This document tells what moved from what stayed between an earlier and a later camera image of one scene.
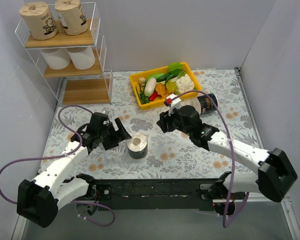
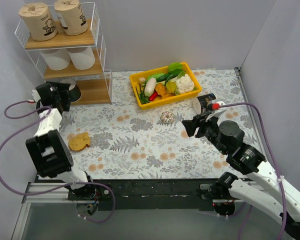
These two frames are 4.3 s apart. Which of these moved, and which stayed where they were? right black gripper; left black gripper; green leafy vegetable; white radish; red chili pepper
Moved: left black gripper; right black gripper
Stayed: red chili pepper; white radish; green leafy vegetable
